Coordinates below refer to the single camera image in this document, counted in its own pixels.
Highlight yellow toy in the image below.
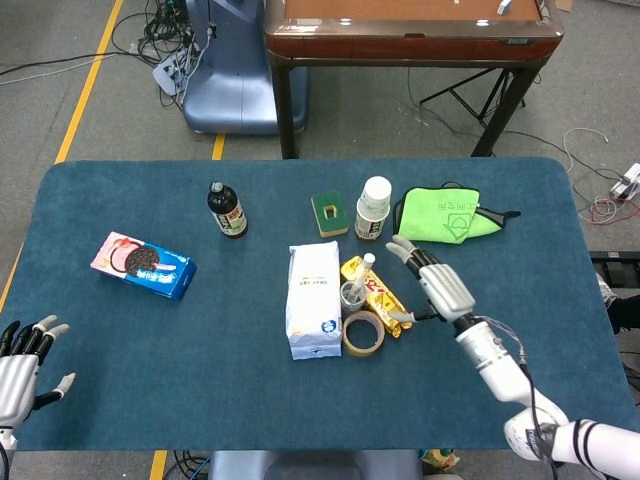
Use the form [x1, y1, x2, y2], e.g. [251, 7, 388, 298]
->
[419, 448, 460, 474]

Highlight red cable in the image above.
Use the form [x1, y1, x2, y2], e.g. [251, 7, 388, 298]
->
[589, 196, 640, 226]

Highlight white floor cable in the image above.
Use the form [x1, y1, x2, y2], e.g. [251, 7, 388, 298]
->
[563, 127, 624, 181]

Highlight pale blue power strip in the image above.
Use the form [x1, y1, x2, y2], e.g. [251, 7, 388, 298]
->
[151, 52, 194, 96]

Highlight blue felt table mat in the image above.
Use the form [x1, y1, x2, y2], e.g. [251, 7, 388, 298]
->
[0, 157, 632, 454]

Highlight grey blue robot torso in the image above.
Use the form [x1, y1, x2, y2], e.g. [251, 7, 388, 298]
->
[207, 449, 424, 480]

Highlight green yellow sponge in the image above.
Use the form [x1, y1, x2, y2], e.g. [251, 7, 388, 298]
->
[310, 190, 350, 239]

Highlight yellow foil snack packet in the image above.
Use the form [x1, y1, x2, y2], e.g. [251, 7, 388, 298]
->
[340, 255, 414, 340]

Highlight black metal frame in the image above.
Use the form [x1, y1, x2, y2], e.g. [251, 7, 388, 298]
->
[589, 250, 640, 289]

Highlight beige tape roll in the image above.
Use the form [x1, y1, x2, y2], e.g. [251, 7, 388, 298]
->
[342, 310, 387, 358]

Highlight white capped drink bottle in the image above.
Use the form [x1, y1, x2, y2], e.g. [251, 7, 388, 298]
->
[354, 175, 393, 241]

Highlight blue cookie box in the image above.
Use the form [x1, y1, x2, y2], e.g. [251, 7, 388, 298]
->
[89, 230, 198, 301]

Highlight clear tube with white cap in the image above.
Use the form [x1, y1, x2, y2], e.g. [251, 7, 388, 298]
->
[349, 252, 377, 306]

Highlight white paper bag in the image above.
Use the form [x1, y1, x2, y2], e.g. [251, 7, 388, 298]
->
[285, 240, 345, 362]

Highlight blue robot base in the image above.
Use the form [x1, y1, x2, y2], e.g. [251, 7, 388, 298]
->
[182, 0, 309, 135]

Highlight brown mahjong table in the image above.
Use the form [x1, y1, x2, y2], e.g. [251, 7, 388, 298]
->
[263, 0, 565, 160]

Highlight black tripod stand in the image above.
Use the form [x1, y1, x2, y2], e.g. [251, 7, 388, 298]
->
[418, 67, 527, 126]

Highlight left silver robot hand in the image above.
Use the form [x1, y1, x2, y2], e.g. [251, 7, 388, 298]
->
[0, 314, 76, 429]

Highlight black cable bundle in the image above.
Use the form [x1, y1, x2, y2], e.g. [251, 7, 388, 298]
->
[110, 0, 204, 109]

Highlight white power strip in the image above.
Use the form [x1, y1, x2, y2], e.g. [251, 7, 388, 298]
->
[608, 162, 640, 200]

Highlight bright green cloth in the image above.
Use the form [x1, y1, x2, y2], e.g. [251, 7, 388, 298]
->
[395, 187, 503, 246]

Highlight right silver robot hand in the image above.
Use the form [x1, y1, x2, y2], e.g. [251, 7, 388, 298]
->
[385, 234, 476, 325]

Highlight dark glass sauce bottle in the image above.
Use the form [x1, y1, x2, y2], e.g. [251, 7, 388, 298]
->
[206, 181, 249, 240]

